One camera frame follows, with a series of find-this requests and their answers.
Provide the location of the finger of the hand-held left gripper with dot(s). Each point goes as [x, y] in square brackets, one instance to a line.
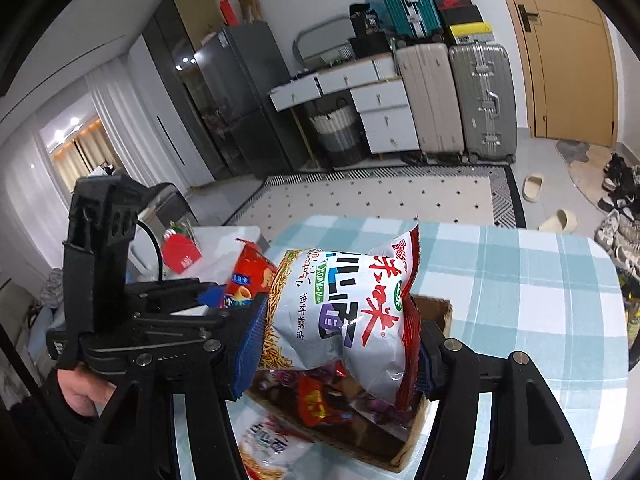
[170, 292]
[175, 330]

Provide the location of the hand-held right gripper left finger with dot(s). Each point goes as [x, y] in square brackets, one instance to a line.
[250, 350]

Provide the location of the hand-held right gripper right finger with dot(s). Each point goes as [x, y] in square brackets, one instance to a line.
[426, 365]

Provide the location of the brown cardboard box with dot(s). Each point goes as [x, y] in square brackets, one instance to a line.
[435, 312]

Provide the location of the red snack bag blue label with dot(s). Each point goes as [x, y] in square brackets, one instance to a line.
[247, 272]

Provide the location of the white noodle snack bag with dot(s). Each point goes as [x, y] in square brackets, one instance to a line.
[270, 442]
[340, 320]

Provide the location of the person's left forearm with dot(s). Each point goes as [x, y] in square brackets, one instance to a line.
[50, 435]

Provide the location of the person's left hand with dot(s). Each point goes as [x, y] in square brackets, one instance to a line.
[85, 390]

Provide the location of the red paper box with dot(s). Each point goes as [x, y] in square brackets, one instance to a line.
[180, 255]

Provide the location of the shiny red snack packet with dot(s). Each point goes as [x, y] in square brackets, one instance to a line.
[320, 400]

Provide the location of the white curtain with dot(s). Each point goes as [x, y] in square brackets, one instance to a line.
[130, 135]

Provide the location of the dark glass cabinet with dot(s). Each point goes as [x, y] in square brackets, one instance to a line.
[170, 85]

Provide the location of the patterned rug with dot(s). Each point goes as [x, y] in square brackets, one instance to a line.
[375, 195]

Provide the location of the beige slipper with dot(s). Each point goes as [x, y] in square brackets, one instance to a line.
[557, 221]
[533, 187]

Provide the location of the dark grey refrigerator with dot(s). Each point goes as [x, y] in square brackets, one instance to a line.
[240, 100]

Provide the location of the woven laundry basket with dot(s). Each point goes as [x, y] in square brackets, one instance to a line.
[335, 125]

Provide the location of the group of shoes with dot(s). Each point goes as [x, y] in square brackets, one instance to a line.
[620, 220]

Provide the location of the grey door mat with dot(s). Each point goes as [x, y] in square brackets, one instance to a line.
[587, 170]

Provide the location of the white dresser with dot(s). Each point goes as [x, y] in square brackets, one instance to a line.
[385, 110]

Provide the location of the beige suitcase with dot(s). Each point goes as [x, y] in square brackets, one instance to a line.
[430, 100]

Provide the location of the silver suitcase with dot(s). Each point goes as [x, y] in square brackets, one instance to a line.
[482, 100]

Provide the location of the oval mirror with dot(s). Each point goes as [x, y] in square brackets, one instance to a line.
[320, 40]

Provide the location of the black bag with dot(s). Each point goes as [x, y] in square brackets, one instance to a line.
[369, 30]

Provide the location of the wooden door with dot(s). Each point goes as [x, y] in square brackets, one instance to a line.
[565, 60]

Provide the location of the black and yellow box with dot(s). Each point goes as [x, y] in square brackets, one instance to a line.
[467, 27]

